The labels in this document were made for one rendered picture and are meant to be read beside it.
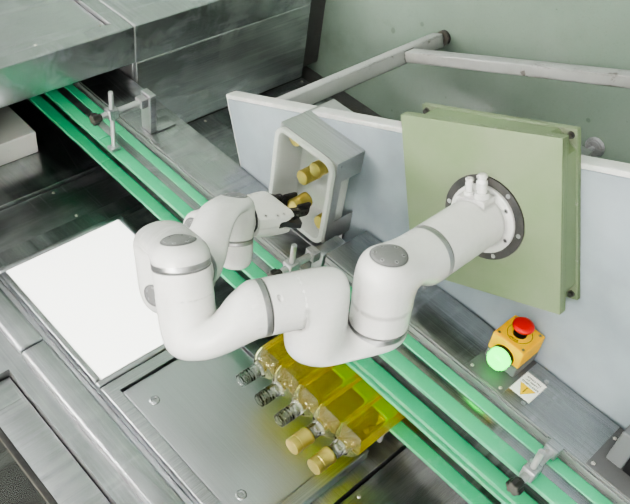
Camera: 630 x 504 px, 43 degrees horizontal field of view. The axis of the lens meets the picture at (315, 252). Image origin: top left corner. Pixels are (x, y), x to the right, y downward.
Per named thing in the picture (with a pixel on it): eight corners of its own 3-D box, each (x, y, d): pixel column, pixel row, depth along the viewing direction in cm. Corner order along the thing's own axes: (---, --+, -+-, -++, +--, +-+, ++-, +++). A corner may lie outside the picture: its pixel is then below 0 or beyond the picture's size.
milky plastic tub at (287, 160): (295, 190, 187) (266, 204, 182) (306, 109, 171) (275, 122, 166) (348, 232, 179) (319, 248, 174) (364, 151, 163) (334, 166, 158)
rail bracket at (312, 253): (305, 283, 176) (261, 309, 169) (314, 226, 164) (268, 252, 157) (314, 291, 174) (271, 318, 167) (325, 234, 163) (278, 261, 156)
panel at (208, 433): (120, 221, 210) (-3, 278, 191) (120, 212, 208) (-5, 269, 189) (367, 457, 168) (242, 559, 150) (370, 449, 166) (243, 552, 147)
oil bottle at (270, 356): (323, 320, 178) (248, 368, 166) (326, 303, 174) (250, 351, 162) (340, 336, 175) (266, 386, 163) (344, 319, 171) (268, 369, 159)
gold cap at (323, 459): (321, 443, 151) (304, 456, 148) (334, 449, 148) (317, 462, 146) (326, 458, 152) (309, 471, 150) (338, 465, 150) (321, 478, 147)
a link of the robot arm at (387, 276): (460, 237, 123) (394, 281, 113) (446, 303, 131) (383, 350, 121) (410, 210, 128) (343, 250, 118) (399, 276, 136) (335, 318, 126)
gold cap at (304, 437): (299, 430, 155) (282, 442, 153) (305, 424, 152) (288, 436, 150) (311, 445, 154) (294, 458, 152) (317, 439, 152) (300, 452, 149)
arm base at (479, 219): (453, 159, 138) (396, 191, 128) (518, 175, 130) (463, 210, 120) (453, 239, 145) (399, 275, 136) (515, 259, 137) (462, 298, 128)
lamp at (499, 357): (490, 355, 151) (480, 363, 149) (496, 339, 148) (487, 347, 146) (509, 370, 149) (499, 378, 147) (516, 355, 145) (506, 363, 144)
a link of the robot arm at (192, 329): (269, 270, 110) (165, 290, 105) (278, 362, 114) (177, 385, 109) (240, 245, 122) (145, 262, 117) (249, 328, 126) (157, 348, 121)
